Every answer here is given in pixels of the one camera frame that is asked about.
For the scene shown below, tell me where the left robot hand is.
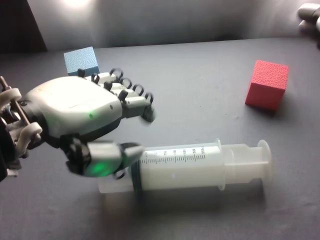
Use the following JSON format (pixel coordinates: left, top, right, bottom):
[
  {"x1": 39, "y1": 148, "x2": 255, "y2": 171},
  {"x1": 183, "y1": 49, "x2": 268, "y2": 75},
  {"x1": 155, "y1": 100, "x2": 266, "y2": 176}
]
[{"x1": 23, "y1": 67, "x2": 157, "y2": 180}]

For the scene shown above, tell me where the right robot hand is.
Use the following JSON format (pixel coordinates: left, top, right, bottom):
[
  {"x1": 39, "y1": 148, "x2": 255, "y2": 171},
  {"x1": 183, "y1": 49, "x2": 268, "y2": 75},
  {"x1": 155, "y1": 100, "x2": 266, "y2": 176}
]
[{"x1": 297, "y1": 3, "x2": 320, "y2": 50}]

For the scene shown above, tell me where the large clear plastic syringe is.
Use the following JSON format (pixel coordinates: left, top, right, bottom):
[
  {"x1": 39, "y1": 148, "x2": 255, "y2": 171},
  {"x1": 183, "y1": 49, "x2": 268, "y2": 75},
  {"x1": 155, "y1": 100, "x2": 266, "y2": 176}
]
[{"x1": 98, "y1": 138, "x2": 273, "y2": 195}]

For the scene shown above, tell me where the light blue foam cube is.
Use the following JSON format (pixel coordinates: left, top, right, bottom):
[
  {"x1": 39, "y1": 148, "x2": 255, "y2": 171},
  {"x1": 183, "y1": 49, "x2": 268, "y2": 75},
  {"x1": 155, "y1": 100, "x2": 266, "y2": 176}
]
[{"x1": 63, "y1": 46, "x2": 101, "y2": 77}]

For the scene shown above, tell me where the red foam cube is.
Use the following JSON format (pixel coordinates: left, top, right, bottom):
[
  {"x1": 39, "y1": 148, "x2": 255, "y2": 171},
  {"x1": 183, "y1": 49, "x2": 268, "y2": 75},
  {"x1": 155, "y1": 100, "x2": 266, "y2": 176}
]
[{"x1": 244, "y1": 59, "x2": 290, "y2": 112}]

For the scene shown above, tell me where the dark panel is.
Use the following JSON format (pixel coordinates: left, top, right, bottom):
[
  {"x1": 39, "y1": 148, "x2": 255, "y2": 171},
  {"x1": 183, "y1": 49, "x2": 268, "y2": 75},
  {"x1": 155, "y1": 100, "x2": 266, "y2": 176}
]
[{"x1": 0, "y1": 0, "x2": 48, "y2": 54}]

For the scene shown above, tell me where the grey table cloth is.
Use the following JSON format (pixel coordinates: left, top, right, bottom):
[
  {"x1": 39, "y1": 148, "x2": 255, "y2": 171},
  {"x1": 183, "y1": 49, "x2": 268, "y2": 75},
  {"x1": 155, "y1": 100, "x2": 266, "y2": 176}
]
[{"x1": 0, "y1": 36, "x2": 320, "y2": 240}]

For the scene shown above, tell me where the white backdrop sheet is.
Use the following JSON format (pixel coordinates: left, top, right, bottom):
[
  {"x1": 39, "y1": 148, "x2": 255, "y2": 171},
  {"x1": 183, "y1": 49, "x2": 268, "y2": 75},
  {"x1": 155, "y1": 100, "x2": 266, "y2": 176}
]
[{"x1": 24, "y1": 0, "x2": 320, "y2": 50}]

